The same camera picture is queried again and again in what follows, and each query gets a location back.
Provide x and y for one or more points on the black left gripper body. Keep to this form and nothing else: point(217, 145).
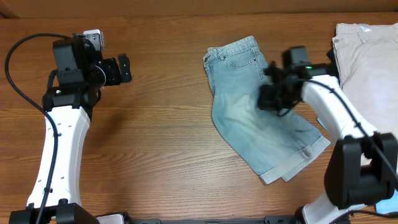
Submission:
point(123, 68)

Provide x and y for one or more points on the bright blue garment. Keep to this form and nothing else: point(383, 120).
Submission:
point(387, 205)

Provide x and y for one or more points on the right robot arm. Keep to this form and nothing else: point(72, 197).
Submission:
point(323, 94)

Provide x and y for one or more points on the beige shorts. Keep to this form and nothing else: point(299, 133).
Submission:
point(366, 58)

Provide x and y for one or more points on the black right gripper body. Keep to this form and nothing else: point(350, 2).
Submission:
point(268, 90)

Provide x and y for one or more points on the black garment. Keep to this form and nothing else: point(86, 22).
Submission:
point(332, 67)

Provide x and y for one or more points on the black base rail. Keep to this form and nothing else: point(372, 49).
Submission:
point(211, 221)

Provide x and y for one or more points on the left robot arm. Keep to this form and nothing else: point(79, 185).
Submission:
point(73, 90)

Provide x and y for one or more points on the light blue denim shorts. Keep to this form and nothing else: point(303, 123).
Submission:
point(273, 146)

